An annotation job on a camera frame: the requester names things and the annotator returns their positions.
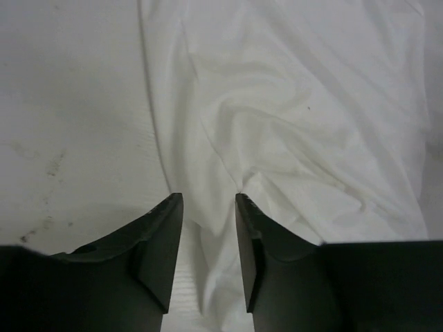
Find white tank top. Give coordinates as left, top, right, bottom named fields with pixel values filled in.
left=138, top=1, right=430, bottom=331

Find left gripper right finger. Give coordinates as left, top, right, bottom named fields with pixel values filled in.
left=235, top=194, right=442, bottom=331

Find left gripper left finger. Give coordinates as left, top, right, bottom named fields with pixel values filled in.
left=1, top=193, right=183, bottom=331

